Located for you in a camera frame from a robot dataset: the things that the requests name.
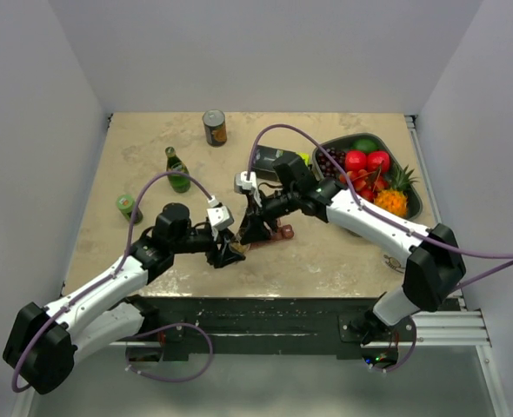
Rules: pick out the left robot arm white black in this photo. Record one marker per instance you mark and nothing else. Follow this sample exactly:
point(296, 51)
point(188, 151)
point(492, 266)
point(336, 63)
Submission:
point(46, 343)

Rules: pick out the clear pill jar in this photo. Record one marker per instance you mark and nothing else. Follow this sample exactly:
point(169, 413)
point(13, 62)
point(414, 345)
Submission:
point(238, 246)

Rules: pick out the green lime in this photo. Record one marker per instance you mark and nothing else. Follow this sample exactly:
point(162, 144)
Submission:
point(365, 145)

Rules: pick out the black green product box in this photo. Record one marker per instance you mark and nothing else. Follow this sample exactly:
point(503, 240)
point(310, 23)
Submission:
point(264, 158)

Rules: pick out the red apple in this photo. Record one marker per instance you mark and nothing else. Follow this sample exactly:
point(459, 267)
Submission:
point(355, 160)
point(378, 160)

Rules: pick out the orange labelled tin can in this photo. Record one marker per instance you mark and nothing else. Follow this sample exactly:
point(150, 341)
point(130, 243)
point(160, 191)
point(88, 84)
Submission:
point(215, 127)

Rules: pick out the dark red grapes bunch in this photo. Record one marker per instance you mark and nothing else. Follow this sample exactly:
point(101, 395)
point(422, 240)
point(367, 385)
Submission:
point(325, 165)

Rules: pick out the green glass bottle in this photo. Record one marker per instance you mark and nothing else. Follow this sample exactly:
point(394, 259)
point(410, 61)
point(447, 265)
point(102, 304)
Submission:
point(178, 182)

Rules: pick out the white paper cup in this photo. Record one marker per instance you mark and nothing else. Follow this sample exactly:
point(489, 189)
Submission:
point(393, 263)

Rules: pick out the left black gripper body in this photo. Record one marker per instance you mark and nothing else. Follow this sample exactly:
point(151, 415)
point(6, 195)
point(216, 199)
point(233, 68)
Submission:
point(214, 255)

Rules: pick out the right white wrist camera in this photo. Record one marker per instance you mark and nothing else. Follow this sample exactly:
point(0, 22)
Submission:
point(245, 182)

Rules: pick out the small green lidded jar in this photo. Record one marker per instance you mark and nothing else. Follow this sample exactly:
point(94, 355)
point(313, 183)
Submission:
point(125, 204)

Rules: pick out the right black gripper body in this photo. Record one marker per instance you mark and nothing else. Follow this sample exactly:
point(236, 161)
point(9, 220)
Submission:
point(277, 206)

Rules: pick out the aluminium frame rail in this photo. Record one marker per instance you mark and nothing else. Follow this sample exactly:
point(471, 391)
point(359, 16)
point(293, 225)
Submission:
point(441, 329)

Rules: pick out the small pineapple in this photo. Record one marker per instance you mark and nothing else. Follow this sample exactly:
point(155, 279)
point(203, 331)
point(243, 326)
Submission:
point(393, 195)

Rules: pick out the red apple left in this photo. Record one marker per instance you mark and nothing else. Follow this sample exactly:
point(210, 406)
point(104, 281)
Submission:
point(355, 160)

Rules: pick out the black mounting base plate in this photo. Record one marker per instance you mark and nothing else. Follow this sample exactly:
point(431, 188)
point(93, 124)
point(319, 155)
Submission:
point(253, 326)

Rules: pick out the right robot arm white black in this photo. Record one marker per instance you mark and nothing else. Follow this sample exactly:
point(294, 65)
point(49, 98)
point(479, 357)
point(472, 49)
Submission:
point(432, 267)

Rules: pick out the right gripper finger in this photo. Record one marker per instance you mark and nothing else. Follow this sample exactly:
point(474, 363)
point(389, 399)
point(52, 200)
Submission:
point(254, 199)
point(255, 228)

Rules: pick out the red apple right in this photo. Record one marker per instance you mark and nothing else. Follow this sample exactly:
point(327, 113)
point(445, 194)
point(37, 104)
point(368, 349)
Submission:
point(378, 160)

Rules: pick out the red cherries cluster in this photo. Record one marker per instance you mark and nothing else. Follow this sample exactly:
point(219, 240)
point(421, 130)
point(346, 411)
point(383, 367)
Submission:
point(367, 184)

